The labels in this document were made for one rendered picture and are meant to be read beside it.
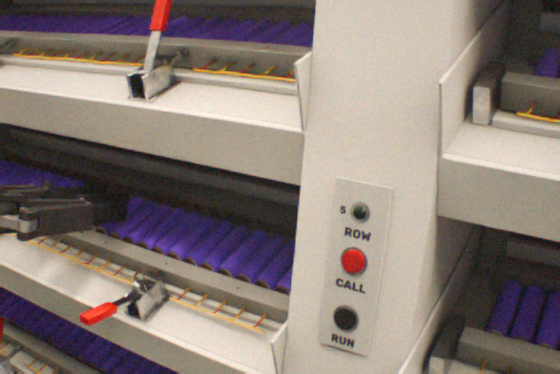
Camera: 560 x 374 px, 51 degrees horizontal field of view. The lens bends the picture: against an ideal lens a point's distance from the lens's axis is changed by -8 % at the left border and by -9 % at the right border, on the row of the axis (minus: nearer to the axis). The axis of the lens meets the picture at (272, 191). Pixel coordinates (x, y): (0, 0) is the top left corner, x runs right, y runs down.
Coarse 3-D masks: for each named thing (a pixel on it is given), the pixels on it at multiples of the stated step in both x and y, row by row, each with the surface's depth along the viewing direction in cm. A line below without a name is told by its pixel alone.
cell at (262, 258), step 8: (272, 240) 60; (280, 240) 60; (264, 248) 59; (272, 248) 59; (280, 248) 60; (256, 256) 58; (264, 256) 58; (272, 256) 59; (248, 264) 57; (256, 264) 57; (264, 264) 58; (240, 272) 56; (248, 272) 56; (256, 272) 57; (248, 280) 56
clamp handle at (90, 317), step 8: (136, 288) 55; (128, 296) 54; (136, 296) 54; (104, 304) 52; (112, 304) 52; (120, 304) 53; (128, 304) 53; (88, 312) 50; (96, 312) 50; (104, 312) 51; (112, 312) 52; (80, 320) 50; (88, 320) 49; (96, 320) 50
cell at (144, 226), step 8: (160, 208) 67; (168, 208) 67; (152, 216) 66; (160, 216) 66; (144, 224) 65; (152, 224) 65; (128, 232) 64; (136, 232) 64; (144, 232) 64; (136, 240) 63
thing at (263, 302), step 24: (72, 240) 64; (96, 240) 62; (120, 264) 61; (144, 264) 59; (168, 264) 58; (192, 288) 56; (216, 288) 54; (240, 288) 54; (264, 288) 54; (240, 312) 53; (264, 312) 53
